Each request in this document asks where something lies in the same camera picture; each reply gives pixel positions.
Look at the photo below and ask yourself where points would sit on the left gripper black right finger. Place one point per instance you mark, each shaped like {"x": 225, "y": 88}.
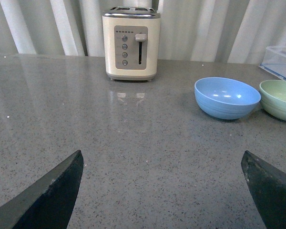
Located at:
{"x": 267, "y": 186}

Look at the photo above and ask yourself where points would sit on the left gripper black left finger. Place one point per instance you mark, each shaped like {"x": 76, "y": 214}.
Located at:
{"x": 49, "y": 202}

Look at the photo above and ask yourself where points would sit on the green bowl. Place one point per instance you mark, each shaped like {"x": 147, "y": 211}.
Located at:
{"x": 273, "y": 97}

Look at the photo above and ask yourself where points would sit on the blue bowl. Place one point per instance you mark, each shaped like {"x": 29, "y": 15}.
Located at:
{"x": 225, "y": 98}

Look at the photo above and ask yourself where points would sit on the clear plastic food container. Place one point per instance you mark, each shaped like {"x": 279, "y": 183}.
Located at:
{"x": 274, "y": 61}

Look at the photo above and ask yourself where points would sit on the white curtain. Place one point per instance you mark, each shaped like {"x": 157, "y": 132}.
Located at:
{"x": 234, "y": 31}

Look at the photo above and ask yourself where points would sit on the cream toaster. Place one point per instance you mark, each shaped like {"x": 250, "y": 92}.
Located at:
{"x": 131, "y": 42}

